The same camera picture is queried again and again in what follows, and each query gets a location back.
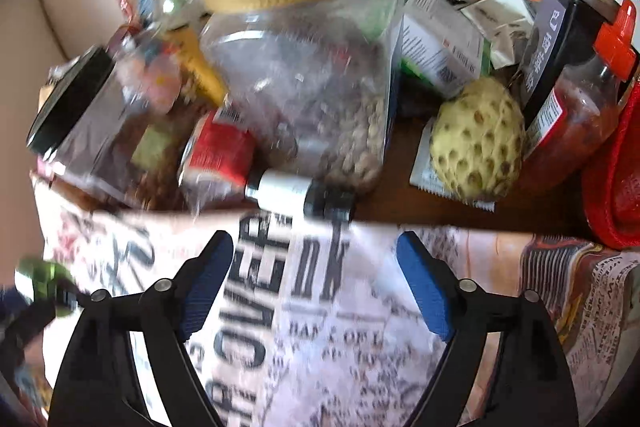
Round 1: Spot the green custard apple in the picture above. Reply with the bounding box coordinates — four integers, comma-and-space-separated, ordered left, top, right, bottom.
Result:
431, 77, 527, 202

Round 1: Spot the clear jar with black lid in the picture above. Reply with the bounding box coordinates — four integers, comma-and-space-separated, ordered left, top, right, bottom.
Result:
26, 47, 201, 208

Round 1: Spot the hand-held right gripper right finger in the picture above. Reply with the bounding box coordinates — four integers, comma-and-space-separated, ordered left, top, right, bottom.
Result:
395, 231, 581, 427

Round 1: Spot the red sauce squeeze bottle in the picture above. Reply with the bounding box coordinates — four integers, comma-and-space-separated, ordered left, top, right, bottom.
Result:
520, 0, 638, 192

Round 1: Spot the white paper packet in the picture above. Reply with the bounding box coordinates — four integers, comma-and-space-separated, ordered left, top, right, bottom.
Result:
460, 0, 538, 70

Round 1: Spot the yellow bottle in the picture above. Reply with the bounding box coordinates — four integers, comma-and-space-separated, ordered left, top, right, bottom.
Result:
165, 27, 228, 108

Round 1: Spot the small bottle with white label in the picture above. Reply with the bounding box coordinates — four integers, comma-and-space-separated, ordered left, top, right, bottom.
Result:
244, 168, 357, 224

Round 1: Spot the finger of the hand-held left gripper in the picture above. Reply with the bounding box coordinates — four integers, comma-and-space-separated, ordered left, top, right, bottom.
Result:
0, 287, 81, 363

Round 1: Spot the thin wooden stick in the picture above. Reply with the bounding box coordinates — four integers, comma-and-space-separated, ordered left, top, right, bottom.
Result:
32, 0, 71, 62

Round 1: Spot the white and green carton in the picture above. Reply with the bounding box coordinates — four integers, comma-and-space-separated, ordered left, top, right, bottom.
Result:
400, 0, 493, 100

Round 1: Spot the printed newspaper-style tablecloth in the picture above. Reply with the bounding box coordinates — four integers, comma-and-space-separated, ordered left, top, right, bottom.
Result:
30, 172, 640, 427

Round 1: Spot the red thermos jug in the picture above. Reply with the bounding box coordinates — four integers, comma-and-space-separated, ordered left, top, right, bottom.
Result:
582, 77, 640, 250

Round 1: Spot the dark green can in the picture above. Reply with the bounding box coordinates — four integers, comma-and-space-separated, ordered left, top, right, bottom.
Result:
15, 257, 78, 318

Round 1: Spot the clear jar with tan lid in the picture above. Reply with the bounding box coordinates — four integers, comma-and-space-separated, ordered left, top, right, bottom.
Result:
197, 0, 401, 195

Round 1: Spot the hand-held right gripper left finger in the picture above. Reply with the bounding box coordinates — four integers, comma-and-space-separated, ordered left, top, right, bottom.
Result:
47, 229, 236, 427

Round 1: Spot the tall black box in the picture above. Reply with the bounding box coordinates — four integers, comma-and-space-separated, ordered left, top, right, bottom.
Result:
517, 0, 621, 128

